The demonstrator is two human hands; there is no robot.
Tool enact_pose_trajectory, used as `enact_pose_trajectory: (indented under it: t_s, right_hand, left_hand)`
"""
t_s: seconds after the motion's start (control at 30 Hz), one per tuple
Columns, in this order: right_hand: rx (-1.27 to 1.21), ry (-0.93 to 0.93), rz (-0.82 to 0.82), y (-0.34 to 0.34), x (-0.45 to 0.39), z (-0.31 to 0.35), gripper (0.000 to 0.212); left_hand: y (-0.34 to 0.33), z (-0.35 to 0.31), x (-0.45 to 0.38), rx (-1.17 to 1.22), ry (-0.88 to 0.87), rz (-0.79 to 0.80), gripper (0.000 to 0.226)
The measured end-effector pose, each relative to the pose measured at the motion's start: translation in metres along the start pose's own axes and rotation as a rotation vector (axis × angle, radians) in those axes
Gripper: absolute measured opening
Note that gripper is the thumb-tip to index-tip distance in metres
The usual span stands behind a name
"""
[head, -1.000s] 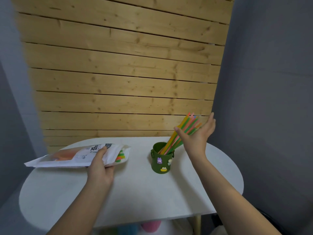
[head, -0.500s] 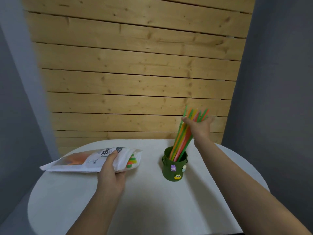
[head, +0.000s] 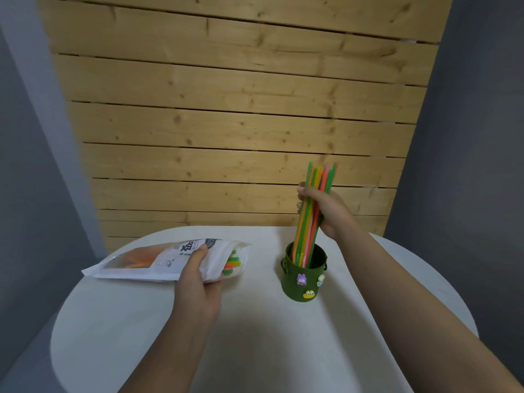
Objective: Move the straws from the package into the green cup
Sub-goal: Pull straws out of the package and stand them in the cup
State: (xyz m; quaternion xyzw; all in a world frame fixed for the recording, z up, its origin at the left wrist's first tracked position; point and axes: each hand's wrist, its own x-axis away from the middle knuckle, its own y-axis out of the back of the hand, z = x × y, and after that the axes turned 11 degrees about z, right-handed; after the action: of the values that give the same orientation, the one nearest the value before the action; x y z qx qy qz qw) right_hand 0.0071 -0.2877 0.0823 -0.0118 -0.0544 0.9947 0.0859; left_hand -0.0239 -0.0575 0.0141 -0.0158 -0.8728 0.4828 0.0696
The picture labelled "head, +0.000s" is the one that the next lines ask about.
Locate person's left hand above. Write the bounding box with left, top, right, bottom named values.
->
left=173, top=243, right=223, bottom=320

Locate bundle of colourful straws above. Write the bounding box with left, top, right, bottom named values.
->
left=291, top=161, right=340, bottom=269
left=106, top=245, right=242, bottom=277

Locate white plastic straw packet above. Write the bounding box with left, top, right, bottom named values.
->
left=81, top=237, right=251, bottom=283

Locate dark green cup with charms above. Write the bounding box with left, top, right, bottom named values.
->
left=280, top=241, right=328, bottom=302

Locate person's right forearm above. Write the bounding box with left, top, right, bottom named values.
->
left=334, top=227, right=524, bottom=393

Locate person's right hand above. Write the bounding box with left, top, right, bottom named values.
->
left=296, top=183, right=358, bottom=242

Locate person's left forearm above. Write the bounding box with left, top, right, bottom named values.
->
left=118, top=313, right=220, bottom=393

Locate wooden plank panel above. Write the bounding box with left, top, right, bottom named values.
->
left=35, top=0, right=454, bottom=252

